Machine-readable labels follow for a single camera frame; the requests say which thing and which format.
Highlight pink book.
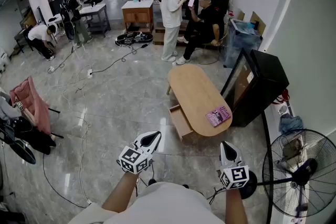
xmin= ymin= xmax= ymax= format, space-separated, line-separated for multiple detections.
xmin=205 ymin=105 xmax=232 ymax=128

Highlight black standing fan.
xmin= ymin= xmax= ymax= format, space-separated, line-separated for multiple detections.
xmin=239 ymin=128 xmax=336 ymax=218

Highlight wooden drawer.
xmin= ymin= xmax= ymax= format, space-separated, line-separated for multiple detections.
xmin=168 ymin=104 xmax=194 ymax=142

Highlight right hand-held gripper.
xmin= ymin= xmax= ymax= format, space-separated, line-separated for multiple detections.
xmin=217 ymin=141 xmax=250 ymax=190

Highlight black glass-door cabinet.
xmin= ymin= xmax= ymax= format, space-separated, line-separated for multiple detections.
xmin=220 ymin=48 xmax=290 ymax=128

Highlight blue plastic-wrapped box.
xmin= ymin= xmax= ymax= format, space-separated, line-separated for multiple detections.
xmin=223 ymin=19 xmax=263 ymax=69

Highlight blue cloth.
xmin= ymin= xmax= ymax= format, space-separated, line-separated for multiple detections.
xmin=278 ymin=112 xmax=304 ymax=134

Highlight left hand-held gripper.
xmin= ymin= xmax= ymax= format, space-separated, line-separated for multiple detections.
xmin=117 ymin=130 xmax=162 ymax=174

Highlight black floor cable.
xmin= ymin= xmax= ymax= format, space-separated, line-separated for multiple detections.
xmin=92 ymin=43 xmax=150 ymax=73

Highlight pink chair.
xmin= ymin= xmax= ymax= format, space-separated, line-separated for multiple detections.
xmin=9 ymin=76 xmax=64 ymax=140

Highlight black floor fan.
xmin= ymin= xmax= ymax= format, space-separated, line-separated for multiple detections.
xmin=0 ymin=118 xmax=37 ymax=165

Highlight wooden cabinet with white top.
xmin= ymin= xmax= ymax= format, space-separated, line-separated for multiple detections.
xmin=121 ymin=0 xmax=155 ymax=34

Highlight red straps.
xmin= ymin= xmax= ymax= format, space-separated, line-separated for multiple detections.
xmin=272 ymin=89 xmax=291 ymax=105

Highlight person's left forearm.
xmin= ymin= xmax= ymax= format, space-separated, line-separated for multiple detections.
xmin=101 ymin=172 xmax=140 ymax=214

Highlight black open case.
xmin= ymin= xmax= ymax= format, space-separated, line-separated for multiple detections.
xmin=114 ymin=31 xmax=154 ymax=47

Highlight person's white shirt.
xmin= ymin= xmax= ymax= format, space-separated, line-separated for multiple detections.
xmin=68 ymin=182 xmax=226 ymax=224

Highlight person's right forearm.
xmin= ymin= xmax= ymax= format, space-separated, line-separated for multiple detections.
xmin=225 ymin=187 xmax=249 ymax=224

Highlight beige cloth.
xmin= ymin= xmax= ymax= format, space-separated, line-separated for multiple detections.
xmin=282 ymin=137 xmax=302 ymax=161

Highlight cardboard sheet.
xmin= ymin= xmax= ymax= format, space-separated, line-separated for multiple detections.
xmin=249 ymin=11 xmax=267 ymax=34

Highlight wooden step crate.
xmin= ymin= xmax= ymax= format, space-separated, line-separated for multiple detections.
xmin=153 ymin=20 xmax=184 ymax=46

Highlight white table with grey frame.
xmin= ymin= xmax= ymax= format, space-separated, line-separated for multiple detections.
xmin=78 ymin=3 xmax=111 ymax=38

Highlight white floor cable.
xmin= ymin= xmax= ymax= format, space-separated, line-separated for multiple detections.
xmin=52 ymin=65 xmax=93 ymax=205

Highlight wooden coffee table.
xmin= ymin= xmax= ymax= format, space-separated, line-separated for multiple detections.
xmin=166 ymin=64 xmax=233 ymax=137

